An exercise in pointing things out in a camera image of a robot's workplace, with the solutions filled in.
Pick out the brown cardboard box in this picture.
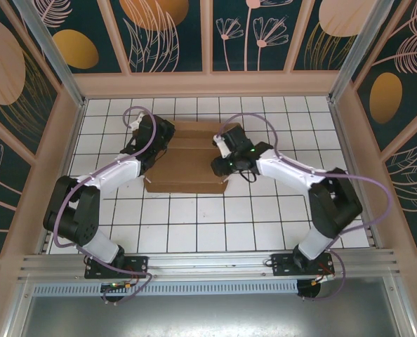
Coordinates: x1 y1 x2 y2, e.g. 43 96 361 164
145 119 243 194

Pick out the grey metal sheet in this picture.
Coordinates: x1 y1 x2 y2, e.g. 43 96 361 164
18 293 411 337

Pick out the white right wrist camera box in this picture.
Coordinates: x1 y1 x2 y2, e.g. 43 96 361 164
212 133 232 159

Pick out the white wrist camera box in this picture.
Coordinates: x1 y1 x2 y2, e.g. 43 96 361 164
212 133 232 159
129 112 148 131

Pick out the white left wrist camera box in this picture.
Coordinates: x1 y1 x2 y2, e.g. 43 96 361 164
129 112 148 131

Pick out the aluminium side rail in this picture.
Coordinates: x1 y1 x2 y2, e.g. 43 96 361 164
329 100 384 249
39 100 87 254

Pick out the aluminium mounting rail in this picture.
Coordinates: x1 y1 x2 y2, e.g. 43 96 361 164
17 248 402 282

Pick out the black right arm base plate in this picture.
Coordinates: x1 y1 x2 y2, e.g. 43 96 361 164
270 251 336 278

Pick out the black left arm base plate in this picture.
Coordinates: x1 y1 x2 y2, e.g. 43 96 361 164
84 255 150 280

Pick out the aluminium corner post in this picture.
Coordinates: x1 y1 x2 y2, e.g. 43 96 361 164
329 0 399 105
11 0 87 110

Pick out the slotted grey cable duct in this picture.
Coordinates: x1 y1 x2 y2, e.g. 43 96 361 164
32 279 299 296

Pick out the small circuit board with wires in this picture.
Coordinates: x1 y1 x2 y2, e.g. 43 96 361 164
100 280 133 293

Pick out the yellow connector with wires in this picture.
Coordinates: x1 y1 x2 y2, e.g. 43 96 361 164
312 273 336 286

